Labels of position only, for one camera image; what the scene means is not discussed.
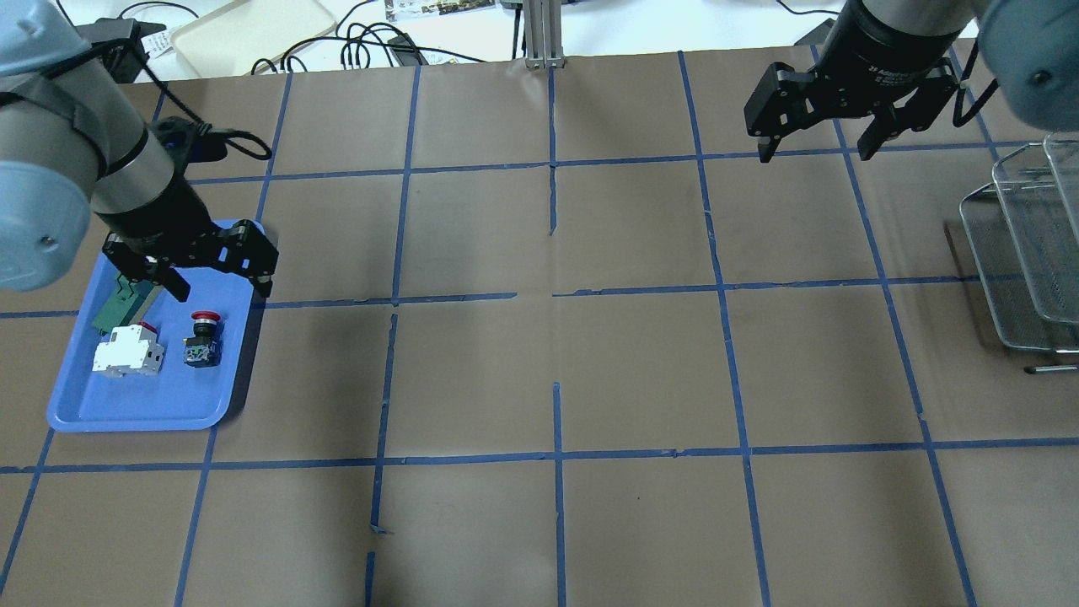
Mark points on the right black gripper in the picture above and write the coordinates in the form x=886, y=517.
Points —
x=887, y=52

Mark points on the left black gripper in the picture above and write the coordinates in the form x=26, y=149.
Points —
x=154, y=221

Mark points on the red emergency stop button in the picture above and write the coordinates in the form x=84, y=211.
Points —
x=202, y=349

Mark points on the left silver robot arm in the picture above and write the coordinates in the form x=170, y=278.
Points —
x=74, y=147

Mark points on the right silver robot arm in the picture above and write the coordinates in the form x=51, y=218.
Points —
x=1028, y=46

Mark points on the green terminal block module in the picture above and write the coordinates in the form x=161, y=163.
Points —
x=127, y=303

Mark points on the white circuit breaker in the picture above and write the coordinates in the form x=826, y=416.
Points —
x=129, y=350

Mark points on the blue plastic tray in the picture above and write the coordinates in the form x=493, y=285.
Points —
x=179, y=398

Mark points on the beige plastic tray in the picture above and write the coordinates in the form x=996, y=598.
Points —
x=228, y=41

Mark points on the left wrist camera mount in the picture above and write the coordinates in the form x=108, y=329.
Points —
x=187, y=141

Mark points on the wire mesh shelf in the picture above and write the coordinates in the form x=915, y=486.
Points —
x=1022, y=229

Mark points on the aluminium frame post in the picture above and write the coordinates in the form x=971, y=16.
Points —
x=542, y=28

